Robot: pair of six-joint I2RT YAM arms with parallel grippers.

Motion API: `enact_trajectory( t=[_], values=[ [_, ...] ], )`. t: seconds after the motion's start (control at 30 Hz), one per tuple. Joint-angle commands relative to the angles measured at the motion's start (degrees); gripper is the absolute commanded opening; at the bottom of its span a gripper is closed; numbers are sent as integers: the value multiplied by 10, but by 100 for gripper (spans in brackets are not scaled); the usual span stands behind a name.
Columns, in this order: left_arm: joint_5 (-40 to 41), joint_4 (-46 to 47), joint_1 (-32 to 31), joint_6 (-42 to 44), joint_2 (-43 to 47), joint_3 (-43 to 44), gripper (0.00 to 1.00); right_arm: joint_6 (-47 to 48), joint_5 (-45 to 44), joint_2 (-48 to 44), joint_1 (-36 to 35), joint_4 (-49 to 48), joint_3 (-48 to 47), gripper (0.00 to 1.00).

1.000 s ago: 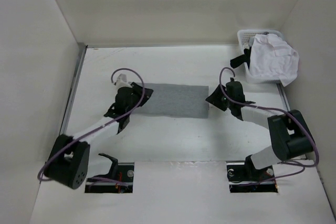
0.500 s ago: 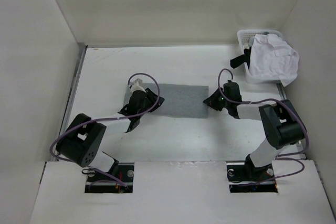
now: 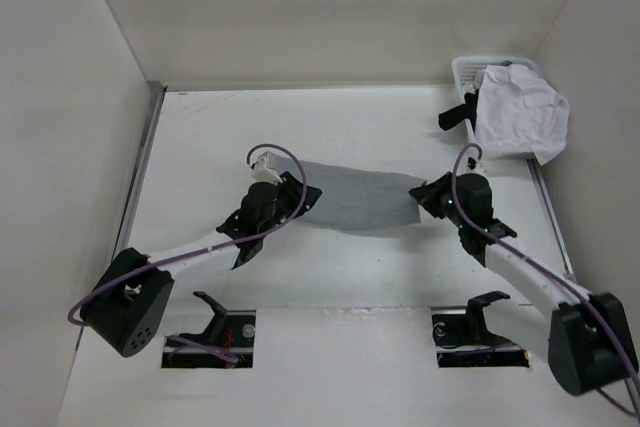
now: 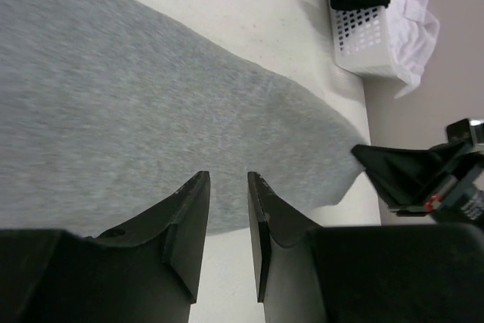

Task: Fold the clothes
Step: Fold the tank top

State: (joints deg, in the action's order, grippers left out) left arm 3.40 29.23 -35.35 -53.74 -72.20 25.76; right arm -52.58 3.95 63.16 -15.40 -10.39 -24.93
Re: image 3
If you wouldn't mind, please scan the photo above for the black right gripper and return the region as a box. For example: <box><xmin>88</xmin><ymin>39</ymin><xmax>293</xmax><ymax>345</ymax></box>
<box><xmin>410</xmin><ymin>172</ymin><xmax>468</xmax><ymax>229</ymax></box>

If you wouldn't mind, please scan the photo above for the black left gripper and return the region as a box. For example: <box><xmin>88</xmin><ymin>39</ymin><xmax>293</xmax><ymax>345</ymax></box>
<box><xmin>258</xmin><ymin>172</ymin><xmax>320</xmax><ymax>237</ymax></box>

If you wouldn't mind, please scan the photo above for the grey tank top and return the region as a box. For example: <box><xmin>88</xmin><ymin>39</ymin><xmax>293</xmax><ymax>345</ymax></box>
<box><xmin>302</xmin><ymin>161</ymin><xmax>421</xmax><ymax>234</ymax></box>

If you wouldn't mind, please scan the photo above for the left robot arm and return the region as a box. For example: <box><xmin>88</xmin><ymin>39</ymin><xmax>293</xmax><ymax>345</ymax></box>
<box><xmin>69</xmin><ymin>171</ymin><xmax>323</xmax><ymax>358</ymax></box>

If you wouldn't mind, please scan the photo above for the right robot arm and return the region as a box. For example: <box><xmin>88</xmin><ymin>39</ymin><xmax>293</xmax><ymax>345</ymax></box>
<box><xmin>409</xmin><ymin>172</ymin><xmax>639</xmax><ymax>396</ymax></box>

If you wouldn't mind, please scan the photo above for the black tank top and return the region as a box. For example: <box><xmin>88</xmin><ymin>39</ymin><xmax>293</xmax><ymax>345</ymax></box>
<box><xmin>438</xmin><ymin>91</ymin><xmax>479</xmax><ymax>131</ymax></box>

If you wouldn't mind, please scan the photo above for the white tank top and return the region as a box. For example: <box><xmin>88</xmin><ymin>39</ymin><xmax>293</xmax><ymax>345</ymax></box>
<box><xmin>474</xmin><ymin>64</ymin><xmax>570</xmax><ymax>165</ymax></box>

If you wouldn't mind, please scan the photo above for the white plastic laundry basket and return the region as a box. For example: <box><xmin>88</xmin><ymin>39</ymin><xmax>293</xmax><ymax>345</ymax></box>
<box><xmin>451</xmin><ymin>55</ymin><xmax>542</xmax><ymax>160</ymax></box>

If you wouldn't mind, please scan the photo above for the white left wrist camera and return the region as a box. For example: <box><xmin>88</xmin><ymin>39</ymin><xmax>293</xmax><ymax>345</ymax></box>
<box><xmin>250</xmin><ymin>152</ymin><xmax>282</xmax><ymax>185</ymax></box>

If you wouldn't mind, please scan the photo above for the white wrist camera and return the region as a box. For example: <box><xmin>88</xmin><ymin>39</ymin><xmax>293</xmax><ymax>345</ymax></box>
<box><xmin>466</xmin><ymin>157</ymin><xmax>487</xmax><ymax>177</ymax></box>
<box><xmin>250</xmin><ymin>152</ymin><xmax>282</xmax><ymax>185</ymax></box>

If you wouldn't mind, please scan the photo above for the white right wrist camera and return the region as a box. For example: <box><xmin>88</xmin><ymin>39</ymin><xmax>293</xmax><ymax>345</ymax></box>
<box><xmin>466</xmin><ymin>157</ymin><xmax>487</xmax><ymax>177</ymax></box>

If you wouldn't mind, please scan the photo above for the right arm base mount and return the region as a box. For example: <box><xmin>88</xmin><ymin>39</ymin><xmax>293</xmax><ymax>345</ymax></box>
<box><xmin>431</xmin><ymin>291</ymin><xmax>530</xmax><ymax>369</ymax></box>

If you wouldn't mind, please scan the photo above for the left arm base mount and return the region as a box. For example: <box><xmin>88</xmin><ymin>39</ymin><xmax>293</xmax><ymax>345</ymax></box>
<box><xmin>161</xmin><ymin>291</ymin><xmax>257</xmax><ymax>369</ymax></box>

